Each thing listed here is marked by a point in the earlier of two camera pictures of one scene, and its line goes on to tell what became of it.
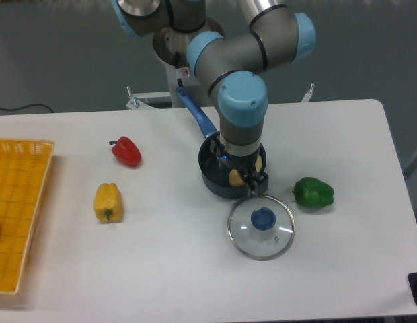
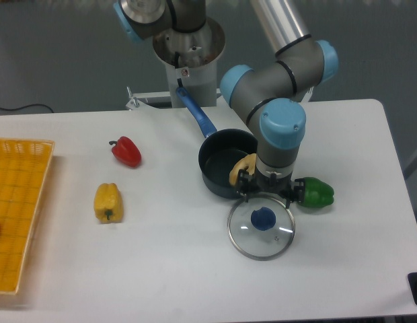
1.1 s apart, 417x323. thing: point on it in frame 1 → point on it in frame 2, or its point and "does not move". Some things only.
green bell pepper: [311, 193] does not move
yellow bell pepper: [108, 203] does not move
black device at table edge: [415, 280] does not move
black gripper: [257, 181] → [255, 182]
